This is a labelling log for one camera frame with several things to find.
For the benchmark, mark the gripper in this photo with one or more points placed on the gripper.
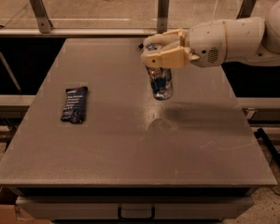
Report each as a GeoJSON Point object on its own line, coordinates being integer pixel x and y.
{"type": "Point", "coordinates": [206, 44]}

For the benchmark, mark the silver blue redbull can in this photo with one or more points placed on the silver blue redbull can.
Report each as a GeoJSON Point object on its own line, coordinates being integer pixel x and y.
{"type": "Point", "coordinates": [161, 83]}

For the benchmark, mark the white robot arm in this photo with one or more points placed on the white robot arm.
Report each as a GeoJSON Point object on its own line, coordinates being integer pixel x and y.
{"type": "Point", "coordinates": [254, 41]}

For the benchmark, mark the black snack bar wrapper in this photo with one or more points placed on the black snack bar wrapper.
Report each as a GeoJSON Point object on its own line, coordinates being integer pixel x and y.
{"type": "Point", "coordinates": [141, 46]}

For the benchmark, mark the dark blue snack packet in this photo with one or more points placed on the dark blue snack packet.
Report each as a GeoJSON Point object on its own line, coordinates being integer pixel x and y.
{"type": "Point", "coordinates": [74, 109]}

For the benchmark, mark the cardboard box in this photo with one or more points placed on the cardboard box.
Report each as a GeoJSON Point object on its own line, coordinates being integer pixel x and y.
{"type": "Point", "coordinates": [10, 213]}

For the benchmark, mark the middle metal rail bracket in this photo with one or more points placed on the middle metal rail bracket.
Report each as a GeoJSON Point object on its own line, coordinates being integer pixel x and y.
{"type": "Point", "coordinates": [162, 17]}

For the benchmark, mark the metal rail bracket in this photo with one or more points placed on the metal rail bracket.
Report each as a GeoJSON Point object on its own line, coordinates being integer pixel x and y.
{"type": "Point", "coordinates": [162, 17]}
{"type": "Point", "coordinates": [42, 19]}
{"type": "Point", "coordinates": [246, 9]}

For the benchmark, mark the right metal rail bracket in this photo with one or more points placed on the right metal rail bracket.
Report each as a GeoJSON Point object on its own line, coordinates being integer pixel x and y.
{"type": "Point", "coordinates": [246, 9]}

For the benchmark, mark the left metal rail bracket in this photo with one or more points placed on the left metal rail bracket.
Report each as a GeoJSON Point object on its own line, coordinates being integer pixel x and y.
{"type": "Point", "coordinates": [42, 19]}

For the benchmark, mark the horizontal metal rail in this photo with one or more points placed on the horizontal metal rail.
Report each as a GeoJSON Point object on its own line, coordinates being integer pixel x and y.
{"type": "Point", "coordinates": [77, 33]}

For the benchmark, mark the grey drawer with handle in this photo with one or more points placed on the grey drawer with handle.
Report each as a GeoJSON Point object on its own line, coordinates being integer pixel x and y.
{"type": "Point", "coordinates": [135, 208]}

